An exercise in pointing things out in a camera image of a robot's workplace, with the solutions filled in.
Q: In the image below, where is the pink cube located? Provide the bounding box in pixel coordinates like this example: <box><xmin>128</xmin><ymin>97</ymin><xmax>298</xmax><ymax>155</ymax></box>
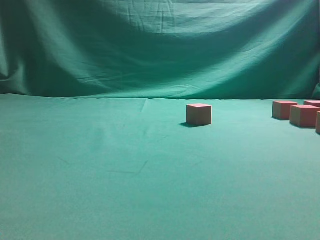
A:
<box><xmin>303</xmin><ymin>100</ymin><xmax>320</xmax><ymax>108</ymax></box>
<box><xmin>315</xmin><ymin>111</ymin><xmax>320</xmax><ymax>134</ymax></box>
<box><xmin>289</xmin><ymin>105</ymin><xmax>320</xmax><ymax>128</ymax></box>
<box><xmin>272</xmin><ymin>100</ymin><xmax>298</xmax><ymax>120</ymax></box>

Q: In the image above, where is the green cloth backdrop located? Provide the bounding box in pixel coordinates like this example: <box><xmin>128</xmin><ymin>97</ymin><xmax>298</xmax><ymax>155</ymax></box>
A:
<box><xmin>0</xmin><ymin>0</ymin><xmax>320</xmax><ymax>240</ymax></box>

